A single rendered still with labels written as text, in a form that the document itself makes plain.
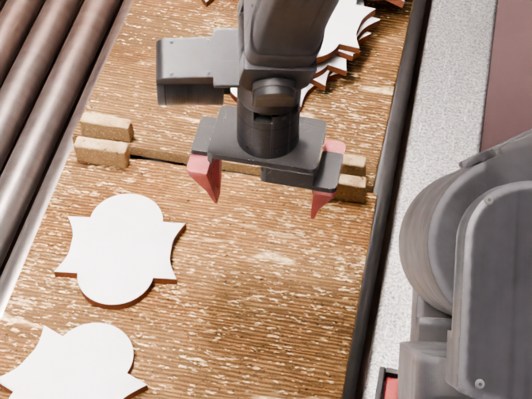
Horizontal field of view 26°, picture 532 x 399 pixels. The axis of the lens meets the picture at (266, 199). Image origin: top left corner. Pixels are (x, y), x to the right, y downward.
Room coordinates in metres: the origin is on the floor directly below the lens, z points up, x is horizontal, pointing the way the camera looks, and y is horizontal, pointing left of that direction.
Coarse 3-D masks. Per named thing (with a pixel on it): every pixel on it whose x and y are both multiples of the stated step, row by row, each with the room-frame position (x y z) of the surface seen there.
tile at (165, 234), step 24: (72, 216) 0.79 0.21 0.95; (96, 216) 0.79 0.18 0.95; (120, 216) 0.79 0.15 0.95; (144, 216) 0.79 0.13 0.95; (72, 240) 0.75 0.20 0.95; (96, 240) 0.75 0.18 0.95; (120, 240) 0.75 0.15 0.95; (144, 240) 0.75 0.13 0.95; (168, 240) 0.75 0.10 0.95; (72, 264) 0.72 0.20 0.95; (96, 264) 0.72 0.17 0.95; (120, 264) 0.72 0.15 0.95; (144, 264) 0.72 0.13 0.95; (168, 264) 0.72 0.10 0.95; (96, 288) 0.69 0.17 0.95; (120, 288) 0.69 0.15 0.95; (144, 288) 0.69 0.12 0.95
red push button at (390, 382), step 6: (390, 378) 0.59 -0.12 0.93; (396, 378) 0.59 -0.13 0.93; (390, 384) 0.59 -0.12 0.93; (396, 384) 0.59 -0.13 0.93; (384, 390) 0.58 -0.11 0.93; (390, 390) 0.58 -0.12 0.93; (396, 390) 0.58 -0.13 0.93; (384, 396) 0.58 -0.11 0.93; (390, 396) 0.58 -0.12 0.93; (396, 396) 0.58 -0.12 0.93
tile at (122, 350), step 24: (48, 336) 0.63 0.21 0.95; (72, 336) 0.63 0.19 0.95; (96, 336) 0.63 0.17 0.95; (120, 336) 0.63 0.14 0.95; (48, 360) 0.60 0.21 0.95; (72, 360) 0.60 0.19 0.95; (96, 360) 0.60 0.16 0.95; (120, 360) 0.60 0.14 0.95; (0, 384) 0.58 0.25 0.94; (24, 384) 0.58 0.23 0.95; (48, 384) 0.58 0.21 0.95; (72, 384) 0.58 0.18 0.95; (96, 384) 0.58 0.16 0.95; (120, 384) 0.58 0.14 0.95; (144, 384) 0.58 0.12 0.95
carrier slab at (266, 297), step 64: (64, 192) 0.83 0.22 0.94; (128, 192) 0.83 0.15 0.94; (192, 192) 0.83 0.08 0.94; (256, 192) 0.83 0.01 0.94; (64, 256) 0.74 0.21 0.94; (192, 256) 0.74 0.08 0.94; (256, 256) 0.74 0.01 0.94; (320, 256) 0.74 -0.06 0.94; (0, 320) 0.66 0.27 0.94; (64, 320) 0.66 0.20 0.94; (128, 320) 0.66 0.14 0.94; (192, 320) 0.66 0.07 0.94; (256, 320) 0.66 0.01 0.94; (320, 320) 0.66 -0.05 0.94; (192, 384) 0.58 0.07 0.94; (256, 384) 0.58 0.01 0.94; (320, 384) 0.58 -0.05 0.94
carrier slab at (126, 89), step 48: (144, 0) 1.15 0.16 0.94; (192, 0) 1.15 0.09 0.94; (384, 0) 1.15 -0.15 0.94; (144, 48) 1.06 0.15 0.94; (384, 48) 1.06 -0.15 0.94; (96, 96) 0.98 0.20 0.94; (144, 96) 0.98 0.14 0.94; (336, 96) 0.98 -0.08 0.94; (384, 96) 0.98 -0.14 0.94; (144, 144) 0.90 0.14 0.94
